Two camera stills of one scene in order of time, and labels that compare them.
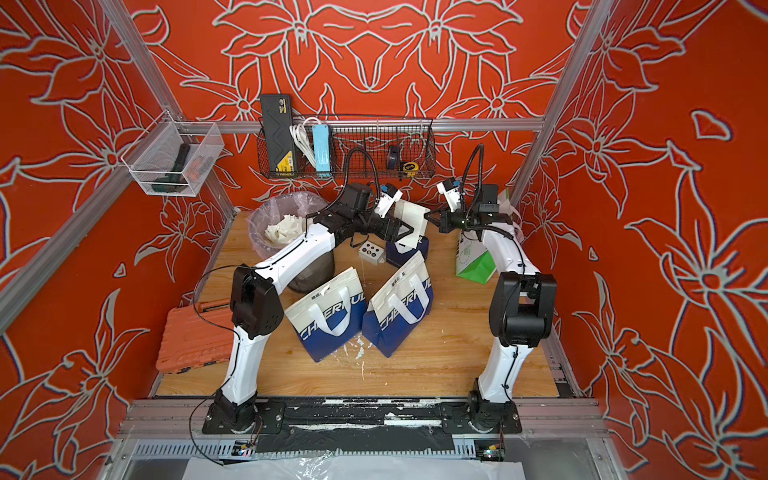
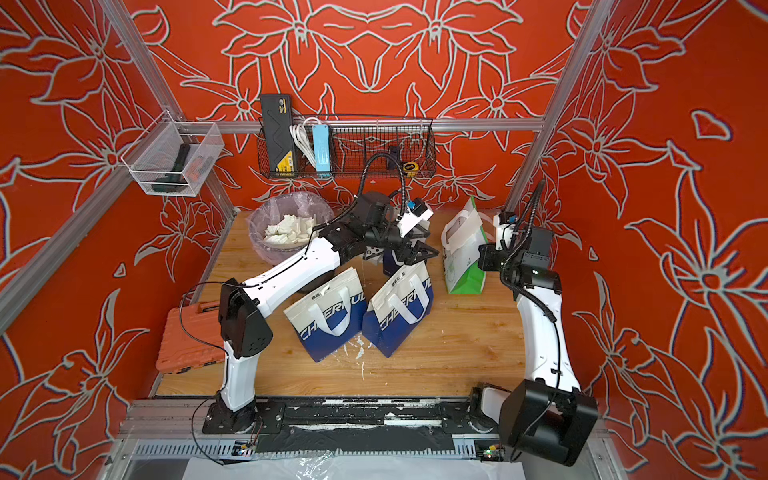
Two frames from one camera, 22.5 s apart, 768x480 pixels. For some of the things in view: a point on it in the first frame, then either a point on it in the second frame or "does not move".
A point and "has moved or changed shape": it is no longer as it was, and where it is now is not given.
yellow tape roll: [411, 168] does not move
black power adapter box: [279, 131] does not move
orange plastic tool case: [193, 337] does not move
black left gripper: [393, 236] → [410, 256]
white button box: [371, 253] does not move
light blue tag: [322, 149] does not move
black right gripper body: [455, 222] → [494, 259]
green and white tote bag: [473, 259] has moved or changed shape
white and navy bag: [393, 314] does not move
